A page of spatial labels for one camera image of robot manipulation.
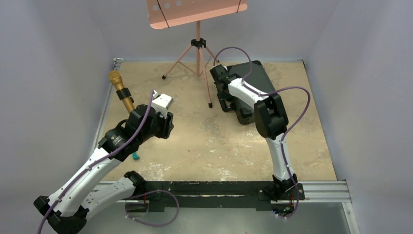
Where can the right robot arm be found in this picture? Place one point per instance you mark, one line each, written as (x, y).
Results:
(270, 120)

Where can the gold microphone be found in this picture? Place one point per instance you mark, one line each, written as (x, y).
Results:
(122, 92)

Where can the teal curved plastic piece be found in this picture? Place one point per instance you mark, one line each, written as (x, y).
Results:
(135, 156)

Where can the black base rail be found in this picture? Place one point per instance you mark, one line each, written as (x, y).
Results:
(158, 195)

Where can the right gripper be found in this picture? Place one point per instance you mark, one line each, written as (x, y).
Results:
(222, 95)

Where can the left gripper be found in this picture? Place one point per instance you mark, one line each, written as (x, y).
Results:
(166, 125)

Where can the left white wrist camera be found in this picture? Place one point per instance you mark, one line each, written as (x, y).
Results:
(161, 103)

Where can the black poker case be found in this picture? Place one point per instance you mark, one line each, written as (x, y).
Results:
(258, 79)

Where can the pink music stand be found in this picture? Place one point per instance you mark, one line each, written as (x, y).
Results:
(164, 14)

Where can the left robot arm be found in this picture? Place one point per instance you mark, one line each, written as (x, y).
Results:
(69, 208)

